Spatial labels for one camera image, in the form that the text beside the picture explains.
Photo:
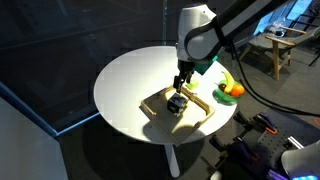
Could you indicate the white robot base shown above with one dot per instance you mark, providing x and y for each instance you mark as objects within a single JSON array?
[{"x": 302, "y": 160}]

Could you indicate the orange fruit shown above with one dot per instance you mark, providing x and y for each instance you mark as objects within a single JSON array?
[{"x": 237, "y": 90}]

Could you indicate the black and white cube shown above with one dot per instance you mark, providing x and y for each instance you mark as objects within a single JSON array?
[{"x": 176, "y": 104}]

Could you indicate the green plastic fruit bowl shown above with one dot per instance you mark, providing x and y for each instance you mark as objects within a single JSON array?
[{"x": 222, "y": 98}]

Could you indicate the yellow banana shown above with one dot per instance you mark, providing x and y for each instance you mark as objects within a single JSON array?
[{"x": 229, "y": 83}]

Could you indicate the black perforated mounting board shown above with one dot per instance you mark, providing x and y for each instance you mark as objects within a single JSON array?
[{"x": 286, "y": 136}]

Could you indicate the wooden armchair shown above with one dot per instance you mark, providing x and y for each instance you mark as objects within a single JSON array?
[{"x": 279, "y": 42}]

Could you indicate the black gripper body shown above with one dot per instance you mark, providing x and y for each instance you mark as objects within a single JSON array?
[{"x": 186, "y": 69}]

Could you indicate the blue and orange bar clamp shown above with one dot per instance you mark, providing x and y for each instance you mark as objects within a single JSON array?
[
  {"x": 240, "y": 151},
  {"x": 264, "y": 121}
]

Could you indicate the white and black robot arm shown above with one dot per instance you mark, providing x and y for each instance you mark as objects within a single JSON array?
[{"x": 196, "y": 30}]

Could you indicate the white table pedestal leg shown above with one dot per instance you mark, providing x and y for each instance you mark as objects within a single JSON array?
[{"x": 172, "y": 160}]

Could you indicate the wooden slatted tray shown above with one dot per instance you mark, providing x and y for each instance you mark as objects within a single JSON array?
[{"x": 166, "y": 122}]

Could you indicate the silver aluminium profile rail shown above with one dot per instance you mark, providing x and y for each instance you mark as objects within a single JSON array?
[
  {"x": 276, "y": 174},
  {"x": 295, "y": 142}
]

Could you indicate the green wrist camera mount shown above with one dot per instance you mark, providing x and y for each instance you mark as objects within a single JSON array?
[{"x": 204, "y": 66}]

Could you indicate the red apple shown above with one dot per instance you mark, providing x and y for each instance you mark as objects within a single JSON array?
[{"x": 222, "y": 87}]

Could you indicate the blue glass partition floor rail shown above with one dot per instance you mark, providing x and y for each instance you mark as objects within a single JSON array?
[{"x": 50, "y": 128}]

